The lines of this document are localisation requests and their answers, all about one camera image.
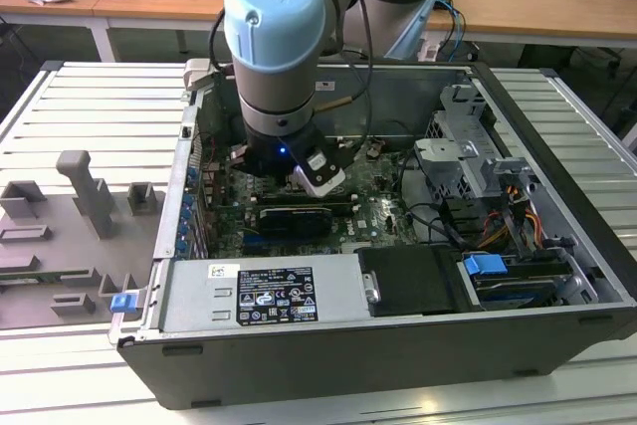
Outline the black graphics card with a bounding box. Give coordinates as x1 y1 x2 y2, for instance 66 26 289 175
257 204 333 239

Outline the green motherboard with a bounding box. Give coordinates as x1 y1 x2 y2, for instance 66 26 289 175
197 138 417 261

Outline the grey power supply unit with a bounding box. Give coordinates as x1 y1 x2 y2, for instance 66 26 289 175
159 253 373 335

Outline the silver metal drive cage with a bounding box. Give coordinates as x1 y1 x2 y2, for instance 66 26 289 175
411 84 538 207

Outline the pale blue teach pendant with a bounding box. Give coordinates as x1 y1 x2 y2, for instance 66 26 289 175
382 0 439 61

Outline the long wooden desk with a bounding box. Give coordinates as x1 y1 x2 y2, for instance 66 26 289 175
0 0 637 66

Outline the blue case latch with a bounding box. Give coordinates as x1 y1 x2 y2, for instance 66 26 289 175
109 293 136 316

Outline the dark grey PC case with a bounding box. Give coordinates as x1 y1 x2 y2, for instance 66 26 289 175
107 57 637 409

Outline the grey parts rack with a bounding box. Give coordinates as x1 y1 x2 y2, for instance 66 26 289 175
0 149 168 331

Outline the hard disk in blue carrier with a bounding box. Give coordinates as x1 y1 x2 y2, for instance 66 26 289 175
461 253 573 311

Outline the green RAM stick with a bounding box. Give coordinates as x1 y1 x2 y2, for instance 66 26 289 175
0 271 94 283

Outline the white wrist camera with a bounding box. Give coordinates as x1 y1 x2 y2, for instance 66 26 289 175
291 144 348 199

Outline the black cable copper connector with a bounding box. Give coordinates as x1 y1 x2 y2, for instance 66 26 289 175
317 0 378 147

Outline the grey plastic case handle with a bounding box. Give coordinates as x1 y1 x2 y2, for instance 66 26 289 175
182 57 214 94

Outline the coloured power wire bundle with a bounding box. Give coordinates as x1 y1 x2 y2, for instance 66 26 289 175
477 184 543 250

